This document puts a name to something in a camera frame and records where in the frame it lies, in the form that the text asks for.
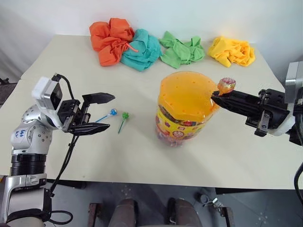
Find small black floor fitting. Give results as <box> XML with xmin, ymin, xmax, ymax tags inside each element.
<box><xmin>197</xmin><ymin>193</ymin><xmax>221</xmax><ymax>209</ymax></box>

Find crumpled yellow cloth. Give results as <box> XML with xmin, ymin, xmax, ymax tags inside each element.
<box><xmin>207</xmin><ymin>35</ymin><xmax>256</xmax><ymax>69</ymax></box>

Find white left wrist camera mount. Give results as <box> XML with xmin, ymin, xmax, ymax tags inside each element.
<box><xmin>32</xmin><ymin>76</ymin><xmax>63</xmax><ymax>111</ymax></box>

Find crumpled orange cloth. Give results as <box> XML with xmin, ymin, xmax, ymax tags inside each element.
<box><xmin>89</xmin><ymin>17</ymin><xmax>135</xmax><ymax>67</ymax></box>

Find crumpled teal cloth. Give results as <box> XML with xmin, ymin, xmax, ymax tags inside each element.
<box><xmin>120</xmin><ymin>28</ymin><xmax>164</xmax><ymax>71</ymax></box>

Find orange perforated jar lid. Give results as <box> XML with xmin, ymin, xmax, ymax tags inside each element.
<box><xmin>157</xmin><ymin>71</ymin><xmax>221</xmax><ymax>123</ymax></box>

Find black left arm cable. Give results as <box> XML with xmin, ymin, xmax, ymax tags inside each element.
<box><xmin>44</xmin><ymin>73</ymin><xmax>79</xmax><ymax>224</ymax></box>

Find dark rounded shape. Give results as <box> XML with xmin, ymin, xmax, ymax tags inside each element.
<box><xmin>110</xmin><ymin>198</ymin><xmax>140</xmax><ymax>227</ymax></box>
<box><xmin>167</xmin><ymin>198</ymin><xmax>200</xmax><ymax>227</ymax></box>

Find crumpled green cloth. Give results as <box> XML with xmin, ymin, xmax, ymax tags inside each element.
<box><xmin>158</xmin><ymin>30</ymin><xmax>205</xmax><ymax>69</ymax></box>

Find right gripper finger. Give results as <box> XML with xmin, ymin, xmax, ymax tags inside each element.
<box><xmin>210</xmin><ymin>96</ymin><xmax>263</xmax><ymax>117</ymax></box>
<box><xmin>211</xmin><ymin>90</ymin><xmax>261</xmax><ymax>103</ymax></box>

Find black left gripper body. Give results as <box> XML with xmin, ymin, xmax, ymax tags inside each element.
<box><xmin>56</xmin><ymin>98</ymin><xmax>92</xmax><ymax>132</ymax></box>

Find rusty brown metal bracket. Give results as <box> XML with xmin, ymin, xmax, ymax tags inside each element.
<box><xmin>218</xmin><ymin>206</ymin><xmax>235</xmax><ymax>227</ymax></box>
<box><xmin>88</xmin><ymin>202</ymin><xmax>104</xmax><ymax>227</ymax></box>

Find green wrapped lollipop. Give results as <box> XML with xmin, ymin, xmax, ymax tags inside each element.
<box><xmin>117</xmin><ymin>112</ymin><xmax>130</xmax><ymax>134</ymax></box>

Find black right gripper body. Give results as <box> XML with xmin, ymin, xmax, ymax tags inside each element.
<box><xmin>245</xmin><ymin>88</ymin><xmax>291</xmax><ymax>137</ymax></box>

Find blue wrapped lollipop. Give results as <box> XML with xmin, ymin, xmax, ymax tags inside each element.
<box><xmin>95</xmin><ymin>108</ymin><xmax>118</xmax><ymax>123</ymax></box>

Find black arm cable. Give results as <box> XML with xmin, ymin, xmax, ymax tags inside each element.
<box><xmin>293</xmin><ymin>160</ymin><xmax>303</xmax><ymax>198</ymax></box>
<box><xmin>44</xmin><ymin>73</ymin><xmax>79</xmax><ymax>224</ymax></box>

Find clear jar with yellow label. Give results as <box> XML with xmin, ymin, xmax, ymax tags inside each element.
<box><xmin>154</xmin><ymin>104</ymin><xmax>215</xmax><ymax>148</ymax></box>

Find pink yellow lollipop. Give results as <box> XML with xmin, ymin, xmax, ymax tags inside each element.
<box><xmin>217</xmin><ymin>77</ymin><xmax>237</xmax><ymax>96</ymax></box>

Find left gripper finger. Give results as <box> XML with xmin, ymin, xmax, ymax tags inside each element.
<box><xmin>62</xmin><ymin>122</ymin><xmax>111</xmax><ymax>136</ymax></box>
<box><xmin>81</xmin><ymin>92</ymin><xmax>116</xmax><ymax>114</ymax></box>

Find black table frame bar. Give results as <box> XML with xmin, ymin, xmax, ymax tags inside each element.
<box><xmin>46</xmin><ymin>179</ymin><xmax>87</xmax><ymax>190</ymax></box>
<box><xmin>214</xmin><ymin>187</ymin><xmax>297</xmax><ymax>196</ymax></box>

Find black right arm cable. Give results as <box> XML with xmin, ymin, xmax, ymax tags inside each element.
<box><xmin>293</xmin><ymin>160</ymin><xmax>303</xmax><ymax>198</ymax></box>

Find dark object beside table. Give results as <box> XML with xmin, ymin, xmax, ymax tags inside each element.
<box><xmin>0</xmin><ymin>77</ymin><xmax>19</xmax><ymax>105</ymax></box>

